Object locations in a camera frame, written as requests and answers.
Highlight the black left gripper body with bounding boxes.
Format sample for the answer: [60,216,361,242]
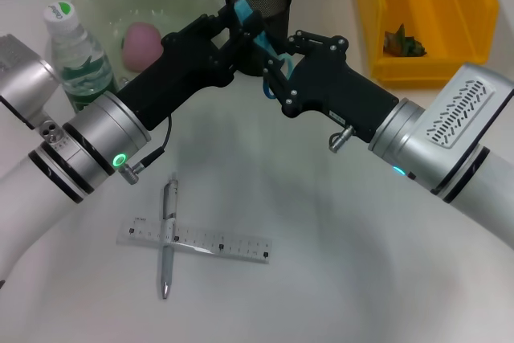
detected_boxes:
[119,31,237,133]

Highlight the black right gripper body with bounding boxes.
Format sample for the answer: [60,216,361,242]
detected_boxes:
[282,55,399,143]

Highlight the blue scissors with sheath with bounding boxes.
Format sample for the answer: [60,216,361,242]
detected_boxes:
[234,0,297,99]

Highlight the green plastic wrapper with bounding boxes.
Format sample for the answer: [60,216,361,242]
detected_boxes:
[381,23,428,58]

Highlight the clear bottle with green label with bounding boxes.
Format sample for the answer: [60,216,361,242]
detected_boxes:
[43,0,121,115]

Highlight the black mesh pen holder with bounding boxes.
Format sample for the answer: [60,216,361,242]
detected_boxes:
[224,0,293,77]

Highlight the transparent plastic ruler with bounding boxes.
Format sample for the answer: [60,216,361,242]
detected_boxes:
[116,216,273,266]

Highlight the silver ballpoint pen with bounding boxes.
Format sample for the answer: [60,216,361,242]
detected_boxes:
[156,172,180,300]

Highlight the yellow plastic bin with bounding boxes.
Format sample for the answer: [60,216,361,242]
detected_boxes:
[355,0,500,88]

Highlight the right gripper cable with plug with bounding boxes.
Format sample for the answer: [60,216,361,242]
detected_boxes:
[328,125,357,154]

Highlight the gripper cable with plug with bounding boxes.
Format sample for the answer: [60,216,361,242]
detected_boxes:
[328,125,357,154]
[122,113,173,186]

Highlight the left gripper cable with plug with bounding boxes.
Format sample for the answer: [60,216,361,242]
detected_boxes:
[122,113,173,186]

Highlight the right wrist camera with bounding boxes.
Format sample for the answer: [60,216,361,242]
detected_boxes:
[415,62,514,195]

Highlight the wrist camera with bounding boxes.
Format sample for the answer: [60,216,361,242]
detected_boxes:
[415,62,514,195]
[0,34,65,147]

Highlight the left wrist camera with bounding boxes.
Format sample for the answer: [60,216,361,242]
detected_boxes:
[0,34,65,147]

